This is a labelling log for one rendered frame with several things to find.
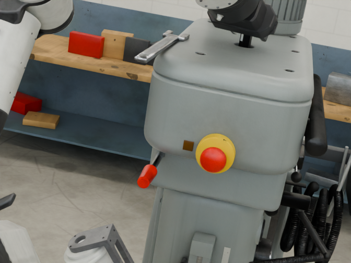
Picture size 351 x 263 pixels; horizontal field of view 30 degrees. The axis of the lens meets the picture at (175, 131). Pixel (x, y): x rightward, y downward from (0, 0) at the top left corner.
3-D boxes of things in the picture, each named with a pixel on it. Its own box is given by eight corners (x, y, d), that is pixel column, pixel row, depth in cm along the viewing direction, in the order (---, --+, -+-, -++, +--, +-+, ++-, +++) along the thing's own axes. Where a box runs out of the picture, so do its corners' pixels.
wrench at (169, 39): (153, 65, 94) (153, 59, 94) (127, 59, 95) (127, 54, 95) (188, 38, 117) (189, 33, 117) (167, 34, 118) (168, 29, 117)
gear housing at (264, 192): (279, 216, 114) (291, 164, 111) (144, 187, 117) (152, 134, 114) (284, 152, 145) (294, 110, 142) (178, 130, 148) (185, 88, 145)
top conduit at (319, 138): (324, 159, 103) (329, 139, 101) (297, 154, 103) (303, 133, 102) (318, 90, 145) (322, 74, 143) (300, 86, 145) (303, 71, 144)
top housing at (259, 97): (295, 186, 102) (318, 88, 96) (133, 151, 105) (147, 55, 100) (298, 106, 146) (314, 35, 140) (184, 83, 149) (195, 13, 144)
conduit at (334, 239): (326, 286, 150) (348, 204, 143) (256, 270, 152) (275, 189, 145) (324, 248, 167) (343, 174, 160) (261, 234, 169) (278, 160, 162)
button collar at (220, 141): (230, 177, 101) (237, 141, 99) (192, 169, 102) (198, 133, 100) (231, 172, 103) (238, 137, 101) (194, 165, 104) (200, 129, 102)
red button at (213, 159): (222, 177, 98) (227, 153, 97) (196, 171, 99) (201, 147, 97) (225, 169, 101) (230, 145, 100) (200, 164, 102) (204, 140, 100)
